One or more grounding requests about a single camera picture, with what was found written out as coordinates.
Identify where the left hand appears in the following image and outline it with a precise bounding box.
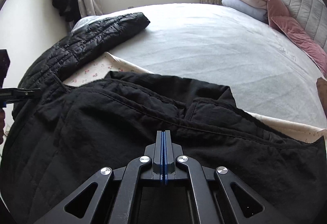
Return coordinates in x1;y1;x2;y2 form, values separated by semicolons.
0;108;6;144

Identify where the pink velvet pillow back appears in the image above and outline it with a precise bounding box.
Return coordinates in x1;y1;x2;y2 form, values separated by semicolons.
267;0;290;31

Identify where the pink velvet pillow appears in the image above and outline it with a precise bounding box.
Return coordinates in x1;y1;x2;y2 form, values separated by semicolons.
267;0;290;31
272;16;326;76

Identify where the black puffer jacket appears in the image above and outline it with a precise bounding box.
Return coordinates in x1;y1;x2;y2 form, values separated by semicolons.
18;12;150;89

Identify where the large black quilted coat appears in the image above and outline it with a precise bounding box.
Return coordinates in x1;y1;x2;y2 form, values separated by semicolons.
1;72;326;223

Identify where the bed with grey sheet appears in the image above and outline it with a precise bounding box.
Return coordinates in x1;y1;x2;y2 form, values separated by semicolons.
71;2;327;130

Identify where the grey padded headboard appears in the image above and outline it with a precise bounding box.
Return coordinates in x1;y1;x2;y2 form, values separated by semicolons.
282;0;327;50

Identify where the pink velvet pillow front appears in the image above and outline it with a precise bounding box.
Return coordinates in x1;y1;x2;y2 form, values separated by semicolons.
272;16;326;76

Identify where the brown garment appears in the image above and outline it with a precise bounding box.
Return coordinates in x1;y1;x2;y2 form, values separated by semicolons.
316;77;327;112

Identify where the folded light blue blanket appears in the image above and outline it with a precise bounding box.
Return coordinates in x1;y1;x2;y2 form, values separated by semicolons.
222;0;268;24

